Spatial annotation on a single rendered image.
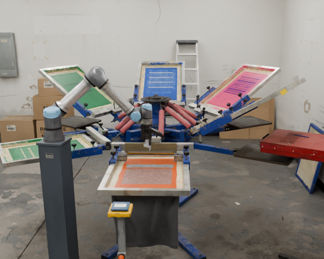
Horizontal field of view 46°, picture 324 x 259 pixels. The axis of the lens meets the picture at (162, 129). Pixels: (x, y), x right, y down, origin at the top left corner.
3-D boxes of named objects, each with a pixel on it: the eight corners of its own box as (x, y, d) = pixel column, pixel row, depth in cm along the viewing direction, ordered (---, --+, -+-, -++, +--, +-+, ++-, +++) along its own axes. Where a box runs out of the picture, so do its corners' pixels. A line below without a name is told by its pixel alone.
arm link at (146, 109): (140, 103, 293) (151, 103, 295) (141, 117, 296) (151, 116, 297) (141, 105, 286) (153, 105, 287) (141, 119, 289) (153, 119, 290)
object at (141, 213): (179, 250, 258) (179, 190, 247) (112, 248, 260) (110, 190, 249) (179, 247, 261) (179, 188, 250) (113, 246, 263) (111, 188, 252)
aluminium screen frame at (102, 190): (190, 196, 238) (190, 190, 237) (97, 195, 241) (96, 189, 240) (187, 155, 314) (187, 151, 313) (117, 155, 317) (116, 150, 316)
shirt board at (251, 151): (300, 159, 328) (301, 150, 326) (287, 173, 296) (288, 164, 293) (167, 137, 398) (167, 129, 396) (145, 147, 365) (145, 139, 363)
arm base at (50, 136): (39, 142, 268) (37, 128, 266) (50, 136, 283) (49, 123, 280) (58, 143, 265) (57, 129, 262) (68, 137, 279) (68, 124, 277)
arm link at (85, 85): (41, 115, 274) (96, 63, 270) (44, 111, 288) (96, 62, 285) (53, 127, 277) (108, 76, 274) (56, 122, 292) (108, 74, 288)
